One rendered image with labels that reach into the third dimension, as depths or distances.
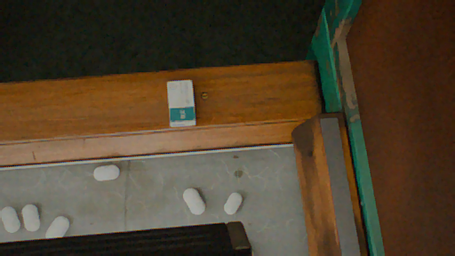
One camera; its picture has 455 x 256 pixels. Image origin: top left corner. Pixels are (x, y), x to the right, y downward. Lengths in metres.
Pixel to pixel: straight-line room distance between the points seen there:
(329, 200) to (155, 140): 0.26
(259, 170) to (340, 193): 0.16
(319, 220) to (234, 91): 0.23
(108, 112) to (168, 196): 0.14
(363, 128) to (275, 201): 0.18
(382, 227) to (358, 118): 0.14
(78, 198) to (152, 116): 0.15
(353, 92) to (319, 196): 0.14
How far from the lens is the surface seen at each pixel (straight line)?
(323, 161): 0.83
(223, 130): 0.93
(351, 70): 0.86
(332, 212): 0.81
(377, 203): 0.81
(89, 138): 0.94
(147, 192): 0.93
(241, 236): 0.56
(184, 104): 0.92
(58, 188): 0.95
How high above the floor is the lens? 1.64
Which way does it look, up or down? 69 degrees down
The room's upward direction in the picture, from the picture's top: 8 degrees clockwise
